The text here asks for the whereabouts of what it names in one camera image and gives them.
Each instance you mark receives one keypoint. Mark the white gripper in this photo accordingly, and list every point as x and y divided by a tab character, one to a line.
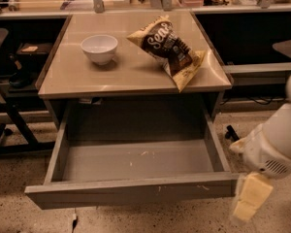
261	154

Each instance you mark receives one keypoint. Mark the grey top drawer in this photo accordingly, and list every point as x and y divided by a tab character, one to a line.
133	151

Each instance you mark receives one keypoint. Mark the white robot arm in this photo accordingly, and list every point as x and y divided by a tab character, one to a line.
279	120

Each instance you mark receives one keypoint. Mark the grey drawer cabinet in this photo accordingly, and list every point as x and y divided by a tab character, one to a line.
69	74

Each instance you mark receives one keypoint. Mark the black wheeled stand base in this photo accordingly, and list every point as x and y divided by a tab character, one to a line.
231	134

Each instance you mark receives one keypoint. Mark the brown chip bag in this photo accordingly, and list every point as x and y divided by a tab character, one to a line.
160	40

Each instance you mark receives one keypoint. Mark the white bowl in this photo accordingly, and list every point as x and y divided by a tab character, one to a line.
100	49

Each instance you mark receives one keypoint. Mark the black table frame left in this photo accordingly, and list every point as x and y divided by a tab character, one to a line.
21	120

